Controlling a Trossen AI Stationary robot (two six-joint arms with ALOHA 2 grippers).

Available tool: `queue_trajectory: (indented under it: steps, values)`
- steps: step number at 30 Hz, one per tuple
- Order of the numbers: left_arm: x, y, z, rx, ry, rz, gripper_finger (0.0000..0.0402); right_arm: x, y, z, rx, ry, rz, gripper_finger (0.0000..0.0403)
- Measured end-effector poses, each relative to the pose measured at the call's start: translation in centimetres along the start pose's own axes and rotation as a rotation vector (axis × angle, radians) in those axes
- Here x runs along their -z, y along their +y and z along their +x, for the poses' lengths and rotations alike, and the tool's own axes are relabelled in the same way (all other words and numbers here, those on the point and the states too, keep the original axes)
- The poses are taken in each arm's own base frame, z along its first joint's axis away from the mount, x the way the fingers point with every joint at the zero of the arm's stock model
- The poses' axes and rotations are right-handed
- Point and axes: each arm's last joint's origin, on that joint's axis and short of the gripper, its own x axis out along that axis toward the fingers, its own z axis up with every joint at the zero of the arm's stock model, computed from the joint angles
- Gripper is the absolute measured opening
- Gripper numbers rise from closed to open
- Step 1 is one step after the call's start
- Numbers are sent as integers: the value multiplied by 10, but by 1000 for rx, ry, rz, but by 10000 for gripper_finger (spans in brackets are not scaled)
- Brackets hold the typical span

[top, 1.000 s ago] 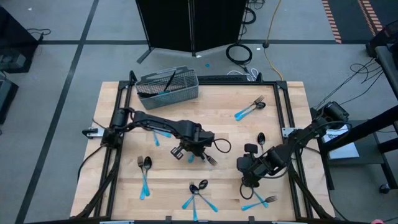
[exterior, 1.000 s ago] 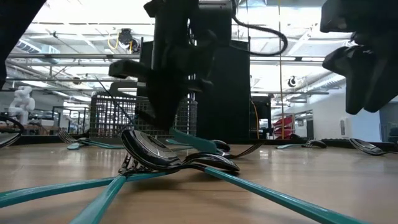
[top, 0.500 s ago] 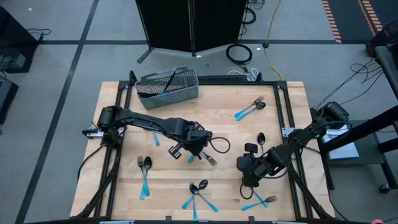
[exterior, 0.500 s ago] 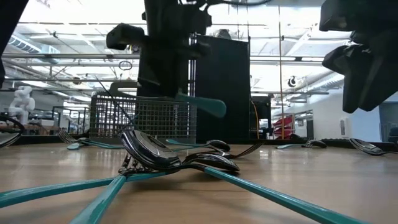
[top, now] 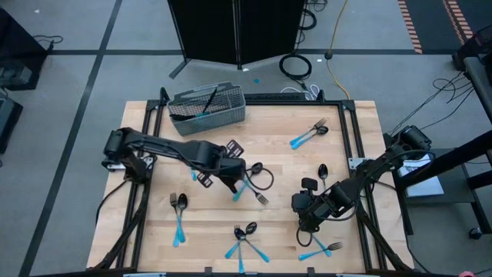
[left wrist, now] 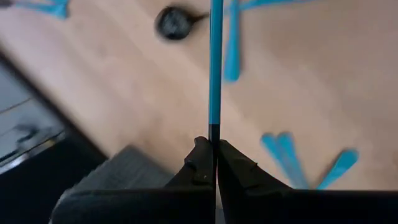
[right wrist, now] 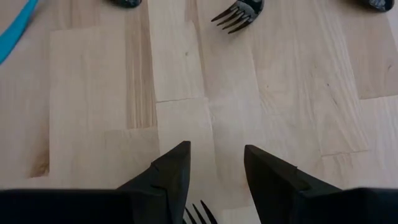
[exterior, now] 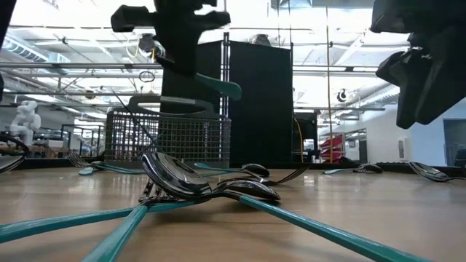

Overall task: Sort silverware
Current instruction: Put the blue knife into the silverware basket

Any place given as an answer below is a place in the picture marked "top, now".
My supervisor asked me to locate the black looped cable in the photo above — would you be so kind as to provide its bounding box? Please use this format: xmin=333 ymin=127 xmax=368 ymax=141
xmin=299 ymin=0 xmax=327 ymax=51

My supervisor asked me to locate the black equipment cabinet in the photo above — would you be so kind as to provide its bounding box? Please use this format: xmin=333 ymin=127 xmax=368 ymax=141
xmin=0 ymin=7 xmax=49 ymax=92

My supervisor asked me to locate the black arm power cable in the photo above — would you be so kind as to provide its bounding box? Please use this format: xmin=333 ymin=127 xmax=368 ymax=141
xmin=95 ymin=179 xmax=130 ymax=227

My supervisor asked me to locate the black knife blue handle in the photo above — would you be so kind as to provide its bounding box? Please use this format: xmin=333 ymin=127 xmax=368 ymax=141
xmin=200 ymin=87 xmax=219 ymax=117
xmin=168 ymin=112 xmax=198 ymax=122

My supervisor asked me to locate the black side table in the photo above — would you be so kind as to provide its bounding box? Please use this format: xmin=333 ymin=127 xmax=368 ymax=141
xmin=391 ymin=129 xmax=492 ymax=236

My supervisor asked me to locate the white paper sheet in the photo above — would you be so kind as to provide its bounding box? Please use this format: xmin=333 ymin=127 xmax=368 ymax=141
xmin=397 ymin=158 xmax=446 ymax=199

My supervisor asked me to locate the black power strip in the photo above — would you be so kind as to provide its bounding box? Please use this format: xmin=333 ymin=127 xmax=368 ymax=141
xmin=244 ymin=92 xmax=308 ymax=102

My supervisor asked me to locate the black equipment case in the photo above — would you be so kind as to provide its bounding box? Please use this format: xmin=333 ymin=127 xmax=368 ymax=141
xmin=0 ymin=95 xmax=24 ymax=155

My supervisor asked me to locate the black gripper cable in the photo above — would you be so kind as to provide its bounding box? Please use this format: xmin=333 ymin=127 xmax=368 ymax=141
xmin=295 ymin=226 xmax=314 ymax=249
xmin=244 ymin=164 xmax=275 ymax=192

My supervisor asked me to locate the black folding partition screen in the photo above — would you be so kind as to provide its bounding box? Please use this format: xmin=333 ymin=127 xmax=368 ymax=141
xmin=167 ymin=0 xmax=308 ymax=80

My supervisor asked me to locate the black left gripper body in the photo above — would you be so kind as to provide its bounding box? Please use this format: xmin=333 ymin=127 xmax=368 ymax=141
xmin=196 ymin=139 xmax=247 ymax=189

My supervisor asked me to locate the black floor cable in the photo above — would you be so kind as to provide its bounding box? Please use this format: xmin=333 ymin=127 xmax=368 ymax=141
xmin=387 ymin=72 xmax=465 ymax=135
xmin=421 ymin=87 xmax=477 ymax=132

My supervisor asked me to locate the coiled black cable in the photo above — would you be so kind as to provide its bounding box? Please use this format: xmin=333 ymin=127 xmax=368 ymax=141
xmin=278 ymin=53 xmax=313 ymax=92

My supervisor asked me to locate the black metal table frame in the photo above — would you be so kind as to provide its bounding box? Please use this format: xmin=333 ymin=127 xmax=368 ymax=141
xmin=91 ymin=87 xmax=414 ymax=275

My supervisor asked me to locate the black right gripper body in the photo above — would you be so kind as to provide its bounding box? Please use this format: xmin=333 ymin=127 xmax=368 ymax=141
xmin=291 ymin=177 xmax=331 ymax=233

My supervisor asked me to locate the white cable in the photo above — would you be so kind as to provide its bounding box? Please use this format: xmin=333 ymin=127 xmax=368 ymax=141
xmin=280 ymin=84 xmax=321 ymax=102

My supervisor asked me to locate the thin black cable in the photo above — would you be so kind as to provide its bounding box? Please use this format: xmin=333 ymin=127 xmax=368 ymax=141
xmin=33 ymin=34 xmax=65 ymax=51

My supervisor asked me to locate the yellow extension cable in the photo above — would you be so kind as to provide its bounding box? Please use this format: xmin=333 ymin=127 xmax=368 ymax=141
xmin=324 ymin=0 xmax=351 ymax=100

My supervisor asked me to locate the grey workbench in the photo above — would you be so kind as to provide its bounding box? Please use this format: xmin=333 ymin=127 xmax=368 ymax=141
xmin=463 ymin=56 xmax=492 ymax=124

